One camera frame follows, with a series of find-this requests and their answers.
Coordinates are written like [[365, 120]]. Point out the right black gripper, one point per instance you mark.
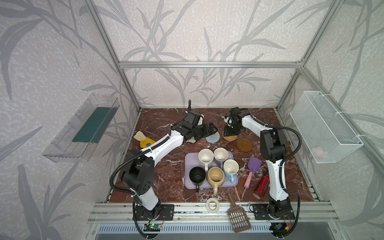
[[232, 126]]

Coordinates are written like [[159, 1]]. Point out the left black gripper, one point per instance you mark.
[[202, 129]]

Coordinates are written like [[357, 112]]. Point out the multicolour woven round coaster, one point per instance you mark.
[[191, 141]]

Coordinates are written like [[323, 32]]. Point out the grey woven round coaster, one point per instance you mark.
[[213, 138]]

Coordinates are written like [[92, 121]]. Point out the purple mug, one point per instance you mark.
[[220, 156]]

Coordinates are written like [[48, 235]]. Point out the white speckled mug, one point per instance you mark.
[[206, 158]]

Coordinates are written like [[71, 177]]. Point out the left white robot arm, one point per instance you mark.
[[136, 175]]

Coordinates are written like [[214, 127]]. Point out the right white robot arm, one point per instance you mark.
[[273, 146]]

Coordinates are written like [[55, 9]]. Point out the light blue mug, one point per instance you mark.
[[231, 169]]

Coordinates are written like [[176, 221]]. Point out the purple pink spatula scoop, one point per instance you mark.
[[254, 165]]

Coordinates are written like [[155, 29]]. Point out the black mug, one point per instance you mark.
[[197, 175]]

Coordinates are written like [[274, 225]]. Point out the yellow work glove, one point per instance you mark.
[[144, 141]]

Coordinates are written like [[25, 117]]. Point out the beige mug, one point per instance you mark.
[[215, 178]]

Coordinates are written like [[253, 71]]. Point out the red bottle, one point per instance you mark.
[[262, 186]]

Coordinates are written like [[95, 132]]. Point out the white tape roll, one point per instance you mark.
[[212, 206]]

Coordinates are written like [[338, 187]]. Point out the brown slotted litter scoop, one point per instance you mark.
[[238, 217]]

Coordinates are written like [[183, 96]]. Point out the green circuit board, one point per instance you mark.
[[152, 227]]

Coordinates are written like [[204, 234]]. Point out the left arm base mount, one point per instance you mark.
[[159, 213]]

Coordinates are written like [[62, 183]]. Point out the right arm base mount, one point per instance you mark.
[[274, 210]]

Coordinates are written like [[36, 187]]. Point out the white wire mesh basket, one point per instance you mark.
[[325, 131]]

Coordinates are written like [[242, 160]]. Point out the clear plastic wall shelf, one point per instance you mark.
[[79, 138]]

